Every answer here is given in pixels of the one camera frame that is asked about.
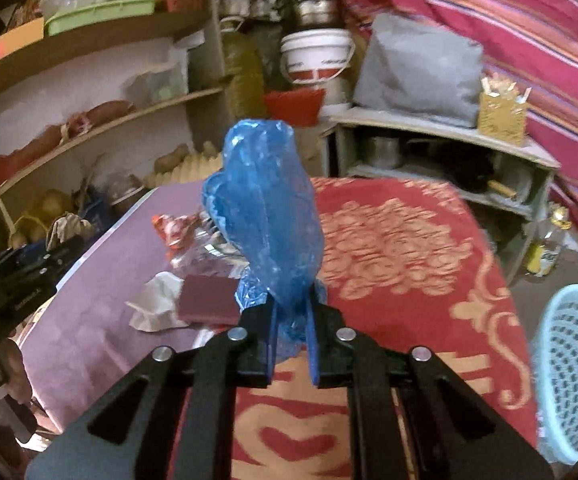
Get red net bag sweet potatoes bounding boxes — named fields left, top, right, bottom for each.
left=0, top=100, right=137, bottom=186

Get blue plastic bag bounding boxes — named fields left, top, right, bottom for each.
left=201, top=119, right=330, bottom=361

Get wooden shelf unit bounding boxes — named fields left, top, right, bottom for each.
left=0, top=0, right=235, bottom=261

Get white crumpled paper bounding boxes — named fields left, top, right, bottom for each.
left=125, top=272, right=190, bottom=332

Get white plastic bucket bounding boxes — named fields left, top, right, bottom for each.
left=280, top=27, right=357, bottom=116

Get yellow box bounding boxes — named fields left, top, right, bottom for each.
left=0, top=17, right=46, bottom=81

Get maroon scouring pad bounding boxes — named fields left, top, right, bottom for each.
left=176, top=275, right=242, bottom=326

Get yellow net bag of potatoes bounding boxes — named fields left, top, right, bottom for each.
left=9, top=189, right=77, bottom=248

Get yellow oil jug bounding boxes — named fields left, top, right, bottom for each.
left=219, top=30, right=267, bottom=121

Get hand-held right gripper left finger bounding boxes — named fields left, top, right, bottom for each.
left=26, top=305, right=277, bottom=480

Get purple cloth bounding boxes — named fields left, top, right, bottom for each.
left=16, top=180, right=320, bottom=433

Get red plastic basin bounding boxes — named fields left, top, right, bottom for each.
left=263, top=89, right=326, bottom=128

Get light blue plastic basket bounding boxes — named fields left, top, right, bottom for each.
left=529, top=284, right=578, bottom=466

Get potato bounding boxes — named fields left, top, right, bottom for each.
left=154, top=144, right=190, bottom=173

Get striped red cloth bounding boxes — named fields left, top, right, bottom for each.
left=339, top=0, right=578, bottom=246

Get large steel pot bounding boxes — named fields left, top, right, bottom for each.
left=276, top=0, right=345, bottom=31

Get wooden rolling pin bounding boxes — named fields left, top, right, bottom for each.
left=486, top=179, right=522, bottom=200

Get black pan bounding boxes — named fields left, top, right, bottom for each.
left=409, top=152, right=490, bottom=193

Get yellow-capped oil bottle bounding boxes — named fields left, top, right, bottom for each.
left=525, top=205, right=572, bottom=277

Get brown paper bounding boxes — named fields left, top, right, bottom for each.
left=45, top=212, right=97, bottom=251

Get red snack packet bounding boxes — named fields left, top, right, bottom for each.
left=151, top=212, right=205, bottom=253

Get small steel pot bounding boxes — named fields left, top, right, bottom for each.
left=361, top=135, right=402, bottom=171

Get orange clear snack packet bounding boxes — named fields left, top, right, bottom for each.
left=169, top=220, right=250, bottom=278

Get green plastic tray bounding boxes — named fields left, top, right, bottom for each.
left=44, top=0, right=157, bottom=37

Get clear plastic container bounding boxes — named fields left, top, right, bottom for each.
left=129, top=62, right=190, bottom=106

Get egg carton tray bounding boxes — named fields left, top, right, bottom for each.
left=141, top=152, right=225, bottom=188

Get grey cabinet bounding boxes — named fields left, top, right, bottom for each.
left=321, top=107, right=561, bottom=286

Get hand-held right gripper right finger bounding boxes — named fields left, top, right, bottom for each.
left=305, top=304, right=555, bottom=480

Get red patterned towel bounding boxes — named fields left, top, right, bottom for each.
left=169, top=176, right=540, bottom=480

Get yellow chopstick holder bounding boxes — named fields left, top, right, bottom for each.
left=478, top=75, right=532, bottom=147

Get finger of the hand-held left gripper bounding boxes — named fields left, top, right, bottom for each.
left=0, top=235, right=86, bottom=291

